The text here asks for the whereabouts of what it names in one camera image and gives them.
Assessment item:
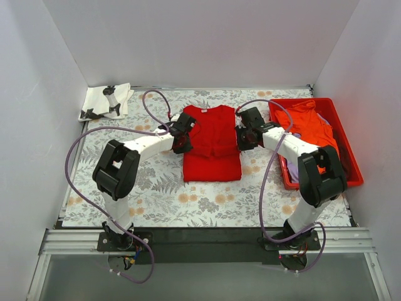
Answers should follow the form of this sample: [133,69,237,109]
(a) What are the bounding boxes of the lavender t shirt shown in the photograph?
[286,114,330,183]

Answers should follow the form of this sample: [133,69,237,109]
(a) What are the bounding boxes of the red plastic bin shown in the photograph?
[269,98,363,187]

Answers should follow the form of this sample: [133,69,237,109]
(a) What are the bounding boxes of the floral table cloth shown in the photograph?
[61,88,352,229]

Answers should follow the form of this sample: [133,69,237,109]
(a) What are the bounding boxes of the aluminium frame rail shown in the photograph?
[27,228,391,300]

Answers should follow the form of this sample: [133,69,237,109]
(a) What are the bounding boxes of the red t shirt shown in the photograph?
[183,105,242,182]

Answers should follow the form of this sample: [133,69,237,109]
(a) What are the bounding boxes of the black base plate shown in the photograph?
[96,227,320,266]

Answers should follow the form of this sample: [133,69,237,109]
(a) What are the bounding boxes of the orange t shirt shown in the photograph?
[271,99,339,155]

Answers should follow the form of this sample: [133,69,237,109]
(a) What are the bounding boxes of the white black printed t shirt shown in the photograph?
[78,83,133,122]

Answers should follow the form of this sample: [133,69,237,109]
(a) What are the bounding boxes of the dark maroon t shirt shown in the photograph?
[333,129,352,181]

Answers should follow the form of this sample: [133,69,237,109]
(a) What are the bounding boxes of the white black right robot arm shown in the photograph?
[236,124,348,250]

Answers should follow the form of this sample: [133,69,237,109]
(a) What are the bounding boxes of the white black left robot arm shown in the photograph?
[92,130,192,251]

